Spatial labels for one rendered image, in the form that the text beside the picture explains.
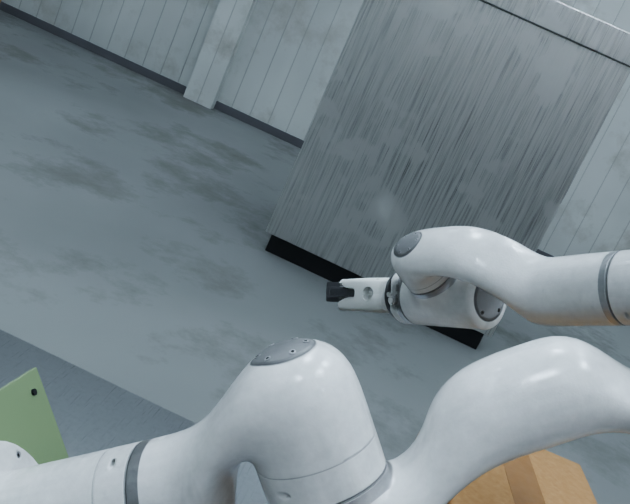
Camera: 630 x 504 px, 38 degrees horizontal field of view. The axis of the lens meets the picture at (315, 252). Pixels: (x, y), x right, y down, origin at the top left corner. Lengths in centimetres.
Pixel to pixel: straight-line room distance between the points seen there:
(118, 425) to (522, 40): 407
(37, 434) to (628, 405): 66
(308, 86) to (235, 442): 838
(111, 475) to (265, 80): 840
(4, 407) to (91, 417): 46
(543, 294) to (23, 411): 64
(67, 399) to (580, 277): 86
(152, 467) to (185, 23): 862
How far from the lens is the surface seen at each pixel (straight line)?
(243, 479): 155
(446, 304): 125
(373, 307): 135
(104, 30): 970
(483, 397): 86
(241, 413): 83
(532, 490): 128
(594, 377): 88
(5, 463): 107
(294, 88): 918
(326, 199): 540
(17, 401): 112
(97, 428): 153
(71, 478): 96
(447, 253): 118
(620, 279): 111
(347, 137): 533
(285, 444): 83
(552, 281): 115
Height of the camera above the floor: 161
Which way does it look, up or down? 16 degrees down
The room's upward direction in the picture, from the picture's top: 24 degrees clockwise
